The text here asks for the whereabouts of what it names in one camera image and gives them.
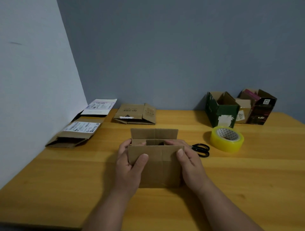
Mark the person's right hand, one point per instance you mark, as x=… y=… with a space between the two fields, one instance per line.
x=193 y=171

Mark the person's left hand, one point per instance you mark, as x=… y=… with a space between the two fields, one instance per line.
x=127 y=173

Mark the black scissors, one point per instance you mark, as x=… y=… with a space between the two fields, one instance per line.
x=202 y=148

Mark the brown carton with label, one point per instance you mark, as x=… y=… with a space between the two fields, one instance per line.
x=157 y=166

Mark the yellow tape roll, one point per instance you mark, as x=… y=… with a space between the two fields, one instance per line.
x=226 y=142

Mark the plain brown carton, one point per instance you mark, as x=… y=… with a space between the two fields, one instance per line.
x=133 y=113

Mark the green box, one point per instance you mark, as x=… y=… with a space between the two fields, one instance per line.
x=221 y=111

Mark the black box white label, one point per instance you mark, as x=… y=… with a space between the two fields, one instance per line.
x=100 y=107

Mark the small brown cardboard box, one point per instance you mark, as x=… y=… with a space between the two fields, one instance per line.
x=244 y=110

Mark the pink and black carton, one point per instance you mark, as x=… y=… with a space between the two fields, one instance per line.
x=262 y=109

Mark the person's left forearm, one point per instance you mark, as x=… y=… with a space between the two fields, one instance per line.
x=107 y=211

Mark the person's right forearm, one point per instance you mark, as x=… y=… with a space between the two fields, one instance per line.
x=226 y=211

